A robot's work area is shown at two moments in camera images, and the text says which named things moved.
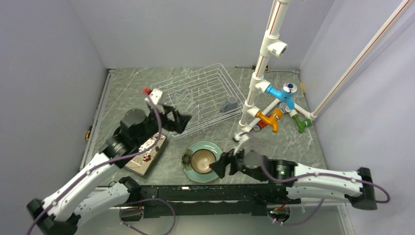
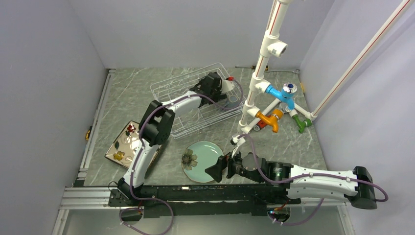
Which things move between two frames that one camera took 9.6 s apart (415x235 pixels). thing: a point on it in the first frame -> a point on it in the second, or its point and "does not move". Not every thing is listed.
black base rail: x=159 y=200 does not move
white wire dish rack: x=209 y=95 does not move
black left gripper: x=179 y=125 -> x=219 y=96
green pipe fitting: x=301 y=125 does not move
